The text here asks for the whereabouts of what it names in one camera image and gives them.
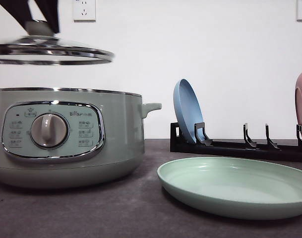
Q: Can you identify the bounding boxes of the green plate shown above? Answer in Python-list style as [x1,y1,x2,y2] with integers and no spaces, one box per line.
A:
[157,157,302,221]

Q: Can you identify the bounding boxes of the green electric steamer pot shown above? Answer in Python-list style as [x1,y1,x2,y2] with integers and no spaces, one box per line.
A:
[0,87,162,189]

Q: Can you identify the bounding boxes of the white wall socket right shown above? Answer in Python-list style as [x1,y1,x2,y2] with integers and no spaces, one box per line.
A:
[293,0,302,24]

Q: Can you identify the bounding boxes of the glass steamer lid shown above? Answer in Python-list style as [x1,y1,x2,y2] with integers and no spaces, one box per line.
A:
[0,20,115,65]

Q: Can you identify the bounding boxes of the white wall socket left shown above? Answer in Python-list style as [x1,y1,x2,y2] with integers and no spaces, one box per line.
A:
[73,0,96,23]

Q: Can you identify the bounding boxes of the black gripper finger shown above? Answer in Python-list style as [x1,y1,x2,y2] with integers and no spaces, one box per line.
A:
[0,0,33,34]
[34,0,59,34]

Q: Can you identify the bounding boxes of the white wall socket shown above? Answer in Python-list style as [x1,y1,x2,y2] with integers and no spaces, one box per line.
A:
[293,0,302,24]
[73,0,96,23]

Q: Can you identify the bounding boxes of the blue plate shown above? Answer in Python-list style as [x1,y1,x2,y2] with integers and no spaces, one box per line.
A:
[173,79,205,143]

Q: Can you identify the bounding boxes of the black plate rack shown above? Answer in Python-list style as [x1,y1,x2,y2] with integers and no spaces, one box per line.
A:
[170,122,302,163]

